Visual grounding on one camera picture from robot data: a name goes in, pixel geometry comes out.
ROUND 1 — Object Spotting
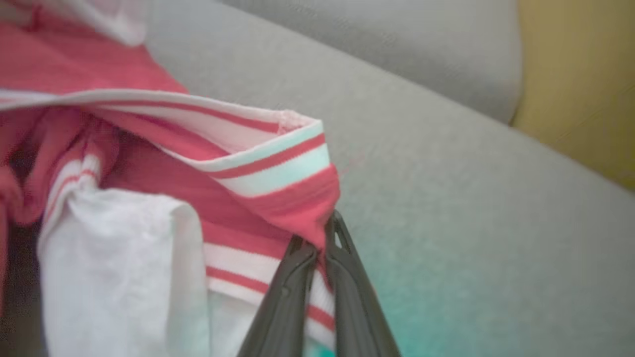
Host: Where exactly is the yellow sofa backrest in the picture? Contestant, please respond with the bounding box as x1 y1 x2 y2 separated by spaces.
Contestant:
511 0 635 191

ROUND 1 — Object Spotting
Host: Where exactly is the grey sofa seat cushion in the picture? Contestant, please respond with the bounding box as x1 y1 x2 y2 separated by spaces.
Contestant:
218 0 524 124

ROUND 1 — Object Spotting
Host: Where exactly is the red basketball jersey white trim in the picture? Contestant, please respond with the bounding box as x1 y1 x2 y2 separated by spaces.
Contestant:
0 0 342 357

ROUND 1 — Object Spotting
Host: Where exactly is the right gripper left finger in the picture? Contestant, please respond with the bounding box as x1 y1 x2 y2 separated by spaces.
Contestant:
237 236 318 357

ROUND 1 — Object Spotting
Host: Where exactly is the grey fabric sofa seat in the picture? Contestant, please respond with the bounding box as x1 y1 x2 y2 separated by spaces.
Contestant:
144 0 635 357

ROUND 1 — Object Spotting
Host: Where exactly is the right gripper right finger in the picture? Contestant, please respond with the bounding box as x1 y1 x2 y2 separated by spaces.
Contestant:
325 211 401 357

